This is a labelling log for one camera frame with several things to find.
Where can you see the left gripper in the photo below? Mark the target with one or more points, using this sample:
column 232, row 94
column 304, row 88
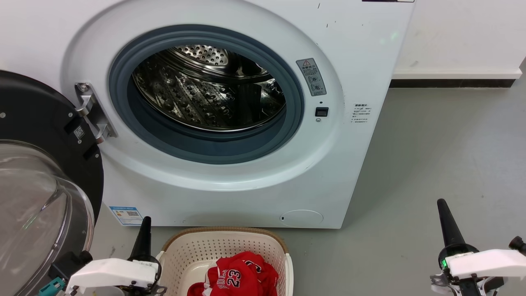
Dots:
column 144, row 259

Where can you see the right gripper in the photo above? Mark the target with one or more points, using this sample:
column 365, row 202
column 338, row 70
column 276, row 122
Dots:
column 460, row 287

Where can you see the red basketball jersey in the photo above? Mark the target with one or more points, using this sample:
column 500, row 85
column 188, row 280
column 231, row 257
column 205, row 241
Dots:
column 240, row 275

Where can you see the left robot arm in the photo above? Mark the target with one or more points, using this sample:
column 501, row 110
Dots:
column 68, row 263

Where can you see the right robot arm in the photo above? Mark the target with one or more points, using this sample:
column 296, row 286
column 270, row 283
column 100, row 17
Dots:
column 517, row 243

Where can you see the cream perforated laundry basket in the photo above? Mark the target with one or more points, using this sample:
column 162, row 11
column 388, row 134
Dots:
column 197, row 250

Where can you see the stainless steel washing machine drum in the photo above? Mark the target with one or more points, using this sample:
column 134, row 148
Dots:
column 193, row 98

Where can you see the open washer door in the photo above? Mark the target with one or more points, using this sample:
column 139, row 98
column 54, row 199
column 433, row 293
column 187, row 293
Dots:
column 37, row 111

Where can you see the blue white energy label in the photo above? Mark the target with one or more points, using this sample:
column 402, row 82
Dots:
column 126, row 215

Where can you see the white front-load washing machine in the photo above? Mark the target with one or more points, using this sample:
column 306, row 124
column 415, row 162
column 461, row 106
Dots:
column 361, row 164

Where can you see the grey rubber door gasket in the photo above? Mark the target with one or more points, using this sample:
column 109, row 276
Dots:
column 205, row 150

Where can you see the square code sticker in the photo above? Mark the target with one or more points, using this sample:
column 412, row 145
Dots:
column 79, row 132

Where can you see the silver metal door hinge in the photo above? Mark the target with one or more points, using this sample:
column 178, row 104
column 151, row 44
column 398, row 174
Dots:
column 92, row 111

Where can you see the white text sticker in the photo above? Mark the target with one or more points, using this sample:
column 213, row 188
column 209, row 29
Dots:
column 361, row 114

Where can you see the round drain filter cover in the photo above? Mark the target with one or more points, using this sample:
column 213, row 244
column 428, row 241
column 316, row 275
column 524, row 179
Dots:
column 302, row 218

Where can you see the black door latch socket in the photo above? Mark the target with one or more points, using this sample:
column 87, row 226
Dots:
column 321, row 112

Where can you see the grey warning label sticker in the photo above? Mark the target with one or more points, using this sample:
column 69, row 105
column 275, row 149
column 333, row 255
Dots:
column 311, row 77

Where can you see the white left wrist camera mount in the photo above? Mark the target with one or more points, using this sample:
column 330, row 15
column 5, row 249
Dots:
column 111, row 273

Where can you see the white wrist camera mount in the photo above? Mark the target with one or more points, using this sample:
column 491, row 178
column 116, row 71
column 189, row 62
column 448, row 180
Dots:
column 489, row 263
column 111, row 273

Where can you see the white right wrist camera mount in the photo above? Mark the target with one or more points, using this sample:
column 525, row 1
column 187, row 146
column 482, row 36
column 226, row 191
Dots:
column 489, row 263

